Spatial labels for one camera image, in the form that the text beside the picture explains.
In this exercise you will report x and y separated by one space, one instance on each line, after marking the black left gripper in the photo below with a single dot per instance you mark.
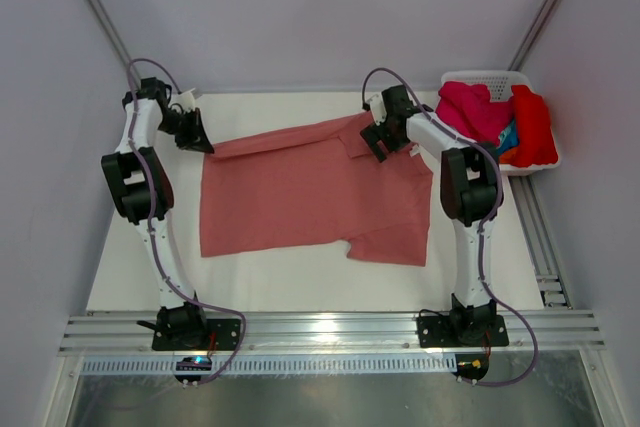
196 139

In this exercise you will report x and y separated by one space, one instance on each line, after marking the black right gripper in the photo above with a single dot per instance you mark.
372 133

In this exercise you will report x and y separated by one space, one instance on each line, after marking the salmon pink t shirt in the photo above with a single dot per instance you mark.
316 184

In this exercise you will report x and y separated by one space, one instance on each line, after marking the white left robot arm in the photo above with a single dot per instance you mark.
143 195

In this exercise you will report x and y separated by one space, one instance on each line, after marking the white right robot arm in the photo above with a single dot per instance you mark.
471 193

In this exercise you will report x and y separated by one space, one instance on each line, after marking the magenta t shirt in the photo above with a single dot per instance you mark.
470 111

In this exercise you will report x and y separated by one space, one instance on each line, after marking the white perforated plastic basket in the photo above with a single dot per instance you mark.
499 84

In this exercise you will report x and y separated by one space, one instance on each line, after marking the blue garment in basket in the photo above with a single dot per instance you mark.
508 138

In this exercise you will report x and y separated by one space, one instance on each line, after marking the orange garment in basket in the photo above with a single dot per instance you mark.
509 156

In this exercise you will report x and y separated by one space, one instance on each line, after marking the red t shirt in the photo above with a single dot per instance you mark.
536 143

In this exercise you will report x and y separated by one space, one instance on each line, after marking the left black controller board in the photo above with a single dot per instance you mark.
192 369

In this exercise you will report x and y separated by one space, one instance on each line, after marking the black controller board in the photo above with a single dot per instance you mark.
192 369
471 367

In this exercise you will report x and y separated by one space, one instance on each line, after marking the right black controller board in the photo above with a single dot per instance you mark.
471 367

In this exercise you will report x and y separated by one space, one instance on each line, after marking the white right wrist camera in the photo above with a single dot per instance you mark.
376 106

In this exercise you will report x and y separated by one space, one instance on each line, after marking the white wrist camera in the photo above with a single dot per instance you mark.
186 100
376 106

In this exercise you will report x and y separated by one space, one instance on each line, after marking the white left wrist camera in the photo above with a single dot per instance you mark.
186 100

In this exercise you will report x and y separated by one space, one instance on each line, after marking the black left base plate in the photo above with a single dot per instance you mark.
217 334

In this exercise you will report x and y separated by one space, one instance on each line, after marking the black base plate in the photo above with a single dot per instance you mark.
437 330
217 334

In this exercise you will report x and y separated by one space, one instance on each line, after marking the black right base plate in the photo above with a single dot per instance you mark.
437 330

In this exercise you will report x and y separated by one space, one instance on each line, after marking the left aluminium corner post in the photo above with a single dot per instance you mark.
108 28

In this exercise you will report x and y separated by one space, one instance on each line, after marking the aluminium corner post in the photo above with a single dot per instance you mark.
108 28
534 33

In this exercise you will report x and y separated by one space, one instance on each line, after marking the aluminium mounting rail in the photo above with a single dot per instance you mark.
117 332

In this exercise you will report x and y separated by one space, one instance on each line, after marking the right side aluminium rail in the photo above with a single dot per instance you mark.
553 291

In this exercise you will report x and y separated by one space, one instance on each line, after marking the slotted grey cable duct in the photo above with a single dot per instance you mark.
279 365

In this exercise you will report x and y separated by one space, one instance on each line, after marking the right aluminium corner post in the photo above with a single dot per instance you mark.
534 33

